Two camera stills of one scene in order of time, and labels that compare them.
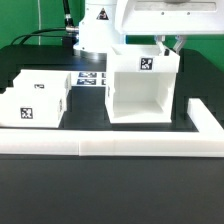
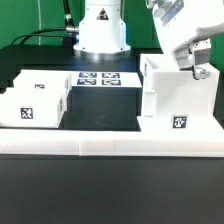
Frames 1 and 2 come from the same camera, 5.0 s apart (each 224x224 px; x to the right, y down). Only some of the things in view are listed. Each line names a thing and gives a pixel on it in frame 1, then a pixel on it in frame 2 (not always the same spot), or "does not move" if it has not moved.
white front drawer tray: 33,107 does not move
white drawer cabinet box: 140,84 to 175,101
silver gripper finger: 160,39 to 182,57
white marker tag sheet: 89,78 does not move
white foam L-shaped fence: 207,141 does not move
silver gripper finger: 178,44 to 202,58
